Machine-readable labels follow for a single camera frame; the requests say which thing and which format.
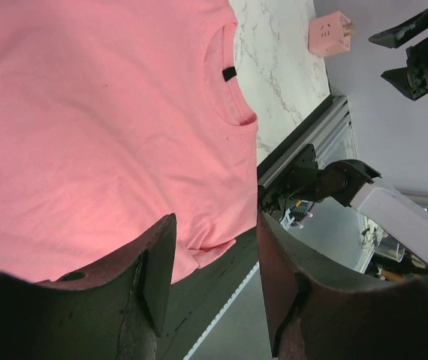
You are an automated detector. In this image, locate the pink t shirt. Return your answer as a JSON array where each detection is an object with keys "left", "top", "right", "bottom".
[{"left": 0, "top": 1, "right": 258, "bottom": 282}]

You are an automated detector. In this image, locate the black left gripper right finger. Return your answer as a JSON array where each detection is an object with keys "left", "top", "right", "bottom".
[{"left": 257, "top": 213, "right": 428, "bottom": 359}]

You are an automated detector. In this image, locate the aluminium front rail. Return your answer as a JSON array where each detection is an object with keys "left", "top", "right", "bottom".
[{"left": 258, "top": 95, "right": 351, "bottom": 188}]

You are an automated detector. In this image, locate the white slotted cable duct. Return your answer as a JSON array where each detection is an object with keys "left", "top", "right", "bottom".
[{"left": 183, "top": 262, "right": 259, "bottom": 360}]

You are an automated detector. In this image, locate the pink cube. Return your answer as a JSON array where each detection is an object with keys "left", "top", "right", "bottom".
[{"left": 308, "top": 11, "right": 354, "bottom": 58}]

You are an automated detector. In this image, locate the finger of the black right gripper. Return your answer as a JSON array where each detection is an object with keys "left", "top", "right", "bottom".
[
  {"left": 381, "top": 67, "right": 428, "bottom": 101},
  {"left": 369, "top": 8, "right": 428, "bottom": 49}
]

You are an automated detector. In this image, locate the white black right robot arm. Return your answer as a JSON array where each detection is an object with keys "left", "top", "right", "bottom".
[{"left": 258, "top": 8, "right": 428, "bottom": 265}]

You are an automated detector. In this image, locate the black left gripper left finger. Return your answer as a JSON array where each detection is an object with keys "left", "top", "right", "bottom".
[{"left": 0, "top": 214, "right": 176, "bottom": 359}]

